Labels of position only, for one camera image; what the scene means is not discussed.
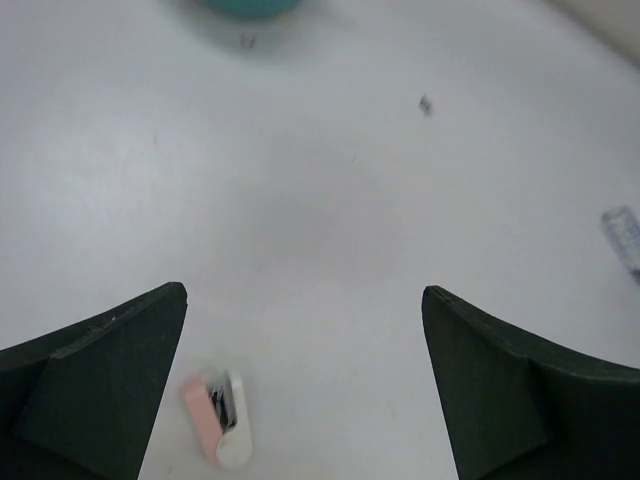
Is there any teal round divided container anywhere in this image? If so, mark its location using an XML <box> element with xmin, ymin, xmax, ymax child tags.
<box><xmin>205</xmin><ymin>0</ymin><xmax>302</xmax><ymax>20</ymax></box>

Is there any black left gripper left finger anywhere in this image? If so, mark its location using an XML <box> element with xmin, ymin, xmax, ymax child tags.
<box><xmin>1</xmin><ymin>282</ymin><xmax>187</xmax><ymax>479</ymax></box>

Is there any clear blue-capped spray bottle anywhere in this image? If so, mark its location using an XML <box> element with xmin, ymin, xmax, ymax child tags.
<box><xmin>600</xmin><ymin>205</ymin><xmax>640</xmax><ymax>283</ymax></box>

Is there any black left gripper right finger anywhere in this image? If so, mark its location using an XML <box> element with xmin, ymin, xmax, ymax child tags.
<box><xmin>421</xmin><ymin>286</ymin><xmax>639</xmax><ymax>479</ymax></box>

